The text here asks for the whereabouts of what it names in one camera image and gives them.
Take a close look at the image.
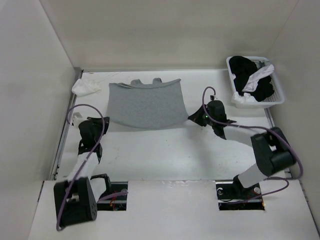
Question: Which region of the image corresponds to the grey tank top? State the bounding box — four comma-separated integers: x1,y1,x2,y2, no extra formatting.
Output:
107,78,189,130

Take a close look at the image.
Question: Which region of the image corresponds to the white plastic laundry basket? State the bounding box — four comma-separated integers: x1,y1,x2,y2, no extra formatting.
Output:
226,56,285,109

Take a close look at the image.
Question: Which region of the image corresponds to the black tank top in basket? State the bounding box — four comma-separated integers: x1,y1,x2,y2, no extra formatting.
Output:
228,56,275,103

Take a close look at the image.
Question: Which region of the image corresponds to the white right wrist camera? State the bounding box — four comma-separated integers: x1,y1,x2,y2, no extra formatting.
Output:
210,94,218,101

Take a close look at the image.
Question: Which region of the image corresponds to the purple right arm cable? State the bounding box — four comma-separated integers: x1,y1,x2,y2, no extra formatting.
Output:
202,86,305,201

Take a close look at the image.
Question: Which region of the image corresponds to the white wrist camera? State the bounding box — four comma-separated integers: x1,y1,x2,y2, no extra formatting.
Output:
72,112,85,128
210,94,218,101

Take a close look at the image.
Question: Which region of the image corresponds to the aluminium table edge rail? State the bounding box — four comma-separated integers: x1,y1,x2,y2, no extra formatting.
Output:
48,66,83,181

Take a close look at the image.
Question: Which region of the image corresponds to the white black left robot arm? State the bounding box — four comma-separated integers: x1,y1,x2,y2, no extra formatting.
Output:
53,117,112,231

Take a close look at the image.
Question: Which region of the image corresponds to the white front cover board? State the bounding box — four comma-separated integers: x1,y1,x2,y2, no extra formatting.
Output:
29,180,319,240

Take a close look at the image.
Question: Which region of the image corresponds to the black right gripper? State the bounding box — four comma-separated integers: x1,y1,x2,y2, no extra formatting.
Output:
188,103,216,127

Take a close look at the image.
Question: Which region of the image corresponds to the white tank top in basket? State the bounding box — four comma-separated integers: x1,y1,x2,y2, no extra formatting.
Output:
232,63,275,105

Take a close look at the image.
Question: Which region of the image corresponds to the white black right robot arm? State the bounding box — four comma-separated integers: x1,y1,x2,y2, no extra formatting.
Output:
188,100,297,201

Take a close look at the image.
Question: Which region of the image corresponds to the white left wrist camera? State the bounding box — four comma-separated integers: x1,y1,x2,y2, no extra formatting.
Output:
72,112,85,128

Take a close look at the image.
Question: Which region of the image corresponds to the white folded tank top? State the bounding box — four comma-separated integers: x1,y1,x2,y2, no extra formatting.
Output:
71,78,102,97

